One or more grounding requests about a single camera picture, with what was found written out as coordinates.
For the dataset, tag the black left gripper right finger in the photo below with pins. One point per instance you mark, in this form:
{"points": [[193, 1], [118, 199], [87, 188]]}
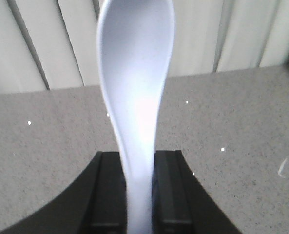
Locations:
{"points": [[180, 203]]}

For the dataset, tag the light blue plastic spoon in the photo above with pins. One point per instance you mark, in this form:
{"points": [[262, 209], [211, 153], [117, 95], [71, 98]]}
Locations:
{"points": [[134, 47]]}

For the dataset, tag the grey pleated curtain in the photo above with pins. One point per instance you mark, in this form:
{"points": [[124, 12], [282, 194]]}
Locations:
{"points": [[50, 44]]}

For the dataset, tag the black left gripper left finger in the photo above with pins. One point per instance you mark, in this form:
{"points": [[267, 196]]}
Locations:
{"points": [[94, 203]]}

